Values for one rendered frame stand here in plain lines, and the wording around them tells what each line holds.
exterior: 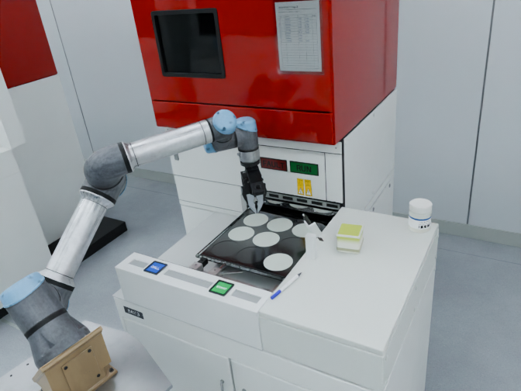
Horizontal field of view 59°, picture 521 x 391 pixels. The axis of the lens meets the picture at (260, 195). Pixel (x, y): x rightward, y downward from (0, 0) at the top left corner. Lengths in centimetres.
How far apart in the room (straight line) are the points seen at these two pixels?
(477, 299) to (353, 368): 173
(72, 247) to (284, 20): 96
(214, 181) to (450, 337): 146
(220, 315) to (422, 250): 65
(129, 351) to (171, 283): 23
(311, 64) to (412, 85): 161
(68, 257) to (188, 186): 79
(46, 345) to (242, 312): 51
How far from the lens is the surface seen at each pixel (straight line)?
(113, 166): 142
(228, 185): 198
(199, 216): 218
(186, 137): 144
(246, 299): 136
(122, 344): 153
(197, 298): 142
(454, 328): 271
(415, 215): 157
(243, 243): 169
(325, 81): 154
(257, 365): 146
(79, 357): 135
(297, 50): 156
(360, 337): 122
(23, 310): 136
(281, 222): 180
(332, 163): 169
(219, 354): 154
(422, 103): 311
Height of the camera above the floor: 182
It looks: 27 degrees down
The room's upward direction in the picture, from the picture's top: 6 degrees counter-clockwise
